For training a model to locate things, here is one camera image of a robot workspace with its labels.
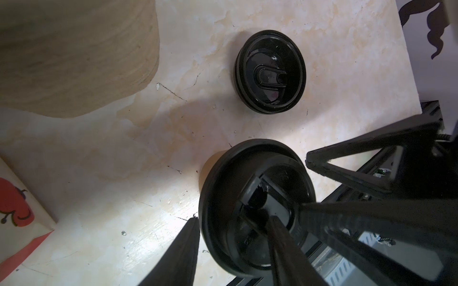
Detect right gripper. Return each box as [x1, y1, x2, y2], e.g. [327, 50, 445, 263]
[300, 100, 458, 286]

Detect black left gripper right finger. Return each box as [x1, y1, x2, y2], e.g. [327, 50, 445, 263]
[267, 216, 327, 286]

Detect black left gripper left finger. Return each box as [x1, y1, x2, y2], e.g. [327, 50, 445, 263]
[140, 218, 200, 286]

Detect black plastic cup lid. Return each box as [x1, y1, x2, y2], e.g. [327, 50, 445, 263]
[199, 139, 316, 278]

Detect red and white paper bag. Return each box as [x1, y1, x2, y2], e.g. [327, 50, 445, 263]
[1, 160, 56, 281]

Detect white paper cup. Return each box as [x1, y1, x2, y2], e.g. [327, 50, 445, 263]
[199, 150, 227, 193]

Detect brown pulp cup carrier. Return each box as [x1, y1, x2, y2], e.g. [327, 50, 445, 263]
[1, 1, 160, 118]

